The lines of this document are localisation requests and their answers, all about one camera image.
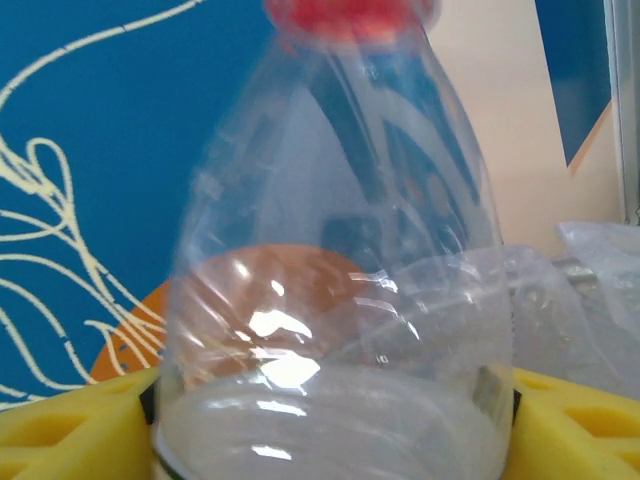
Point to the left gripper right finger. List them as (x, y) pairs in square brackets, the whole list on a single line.
[(580, 435)]

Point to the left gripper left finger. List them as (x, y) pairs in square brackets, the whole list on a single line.
[(65, 435)]

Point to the clear plastic bottle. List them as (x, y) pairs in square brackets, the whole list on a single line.
[(325, 250)]

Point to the clear plastic bin liner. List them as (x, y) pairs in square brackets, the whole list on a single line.
[(590, 325)]

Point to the aluminium frame post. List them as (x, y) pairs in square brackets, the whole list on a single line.
[(627, 100)]

